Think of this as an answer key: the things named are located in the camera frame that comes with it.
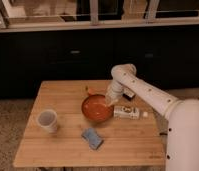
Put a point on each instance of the blue sponge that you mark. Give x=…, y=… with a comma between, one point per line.
x=93, y=139

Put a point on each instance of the orange carrot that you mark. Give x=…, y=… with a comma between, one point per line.
x=90, y=91

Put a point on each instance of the white bottle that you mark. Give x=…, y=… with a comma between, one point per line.
x=129, y=112

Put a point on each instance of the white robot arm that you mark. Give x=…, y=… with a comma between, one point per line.
x=182, y=152

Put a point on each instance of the small dark box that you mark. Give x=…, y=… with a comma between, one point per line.
x=128, y=94

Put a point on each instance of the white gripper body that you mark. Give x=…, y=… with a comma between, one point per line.
x=111, y=98

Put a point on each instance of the white plastic cup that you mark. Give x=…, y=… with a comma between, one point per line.
x=47, y=119

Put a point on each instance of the orange ceramic bowl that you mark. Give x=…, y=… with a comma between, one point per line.
x=94, y=108

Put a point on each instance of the dark cabinet with handles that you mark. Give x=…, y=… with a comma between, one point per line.
x=166, y=57

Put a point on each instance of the wooden table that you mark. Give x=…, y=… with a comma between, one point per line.
x=82, y=143

